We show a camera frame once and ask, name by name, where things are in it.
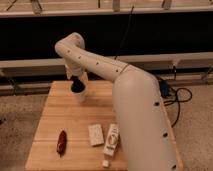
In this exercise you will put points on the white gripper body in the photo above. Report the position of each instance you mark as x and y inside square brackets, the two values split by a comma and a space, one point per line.
[73, 69]

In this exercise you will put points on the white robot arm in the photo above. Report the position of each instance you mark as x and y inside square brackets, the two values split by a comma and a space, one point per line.
[145, 132]

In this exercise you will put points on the white rectangular sponge block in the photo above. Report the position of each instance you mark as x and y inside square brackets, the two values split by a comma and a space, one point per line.
[95, 134]

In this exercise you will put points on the brown oval object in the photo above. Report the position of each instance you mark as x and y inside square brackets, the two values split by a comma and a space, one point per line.
[61, 145]

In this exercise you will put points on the white tube with cap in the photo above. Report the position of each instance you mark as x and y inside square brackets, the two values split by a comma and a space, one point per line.
[111, 140]

